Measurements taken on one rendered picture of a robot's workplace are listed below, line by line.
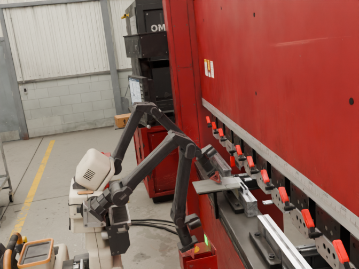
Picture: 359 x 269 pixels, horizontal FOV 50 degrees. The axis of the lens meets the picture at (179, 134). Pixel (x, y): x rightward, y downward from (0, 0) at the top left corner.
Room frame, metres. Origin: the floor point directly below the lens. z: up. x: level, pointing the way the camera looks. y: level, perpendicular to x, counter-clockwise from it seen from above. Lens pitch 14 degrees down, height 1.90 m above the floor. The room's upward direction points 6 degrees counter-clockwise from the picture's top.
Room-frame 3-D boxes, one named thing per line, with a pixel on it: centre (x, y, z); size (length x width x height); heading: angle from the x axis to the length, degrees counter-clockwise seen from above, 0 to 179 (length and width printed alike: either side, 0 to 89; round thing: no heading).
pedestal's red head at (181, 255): (1.82, -0.03, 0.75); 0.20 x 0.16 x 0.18; 12
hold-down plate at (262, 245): (1.62, -0.34, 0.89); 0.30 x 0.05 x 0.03; 6
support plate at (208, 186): (2.21, -0.19, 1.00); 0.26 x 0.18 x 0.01; 96
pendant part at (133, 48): (3.43, 0.22, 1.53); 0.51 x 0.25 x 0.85; 21
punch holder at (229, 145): (2.25, -0.33, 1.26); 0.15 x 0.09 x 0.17; 6
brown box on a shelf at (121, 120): (4.28, 0.59, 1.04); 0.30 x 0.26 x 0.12; 11
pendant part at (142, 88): (3.36, 0.28, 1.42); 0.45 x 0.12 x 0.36; 21
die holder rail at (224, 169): (2.78, -0.28, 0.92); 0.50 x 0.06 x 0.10; 6
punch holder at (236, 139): (2.06, -0.35, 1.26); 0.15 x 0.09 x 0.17; 6
